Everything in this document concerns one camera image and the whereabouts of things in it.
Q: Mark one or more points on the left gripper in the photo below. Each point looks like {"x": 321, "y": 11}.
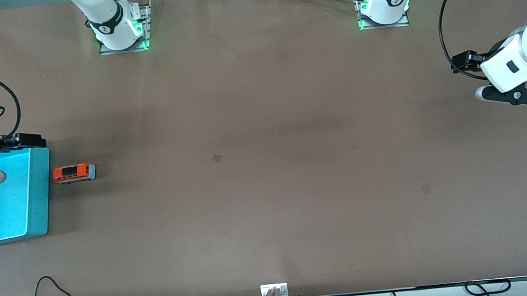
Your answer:
{"x": 471, "y": 59}

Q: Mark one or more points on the orange toy bus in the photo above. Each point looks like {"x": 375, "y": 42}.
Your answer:
{"x": 73, "y": 172}

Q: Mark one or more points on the brown tape patch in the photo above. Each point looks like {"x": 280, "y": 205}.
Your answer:
{"x": 217, "y": 157}

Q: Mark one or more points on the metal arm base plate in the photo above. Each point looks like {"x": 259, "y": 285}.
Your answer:
{"x": 383, "y": 26}
{"x": 147, "y": 17}

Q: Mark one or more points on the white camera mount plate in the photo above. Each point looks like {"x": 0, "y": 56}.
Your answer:
{"x": 266, "y": 290}

